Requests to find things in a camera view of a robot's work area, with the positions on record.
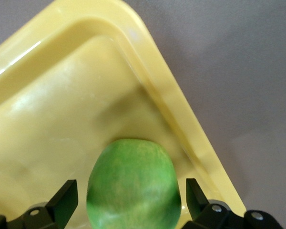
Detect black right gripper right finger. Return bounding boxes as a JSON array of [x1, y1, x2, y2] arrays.
[[181, 178, 229, 229]]

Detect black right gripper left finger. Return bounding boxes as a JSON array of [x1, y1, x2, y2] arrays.
[[22, 179, 79, 229]]

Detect green apple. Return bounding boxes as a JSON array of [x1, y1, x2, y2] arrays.
[[86, 138, 183, 229]]

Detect yellow plastic tray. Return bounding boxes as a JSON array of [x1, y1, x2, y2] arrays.
[[0, 0, 246, 229]]

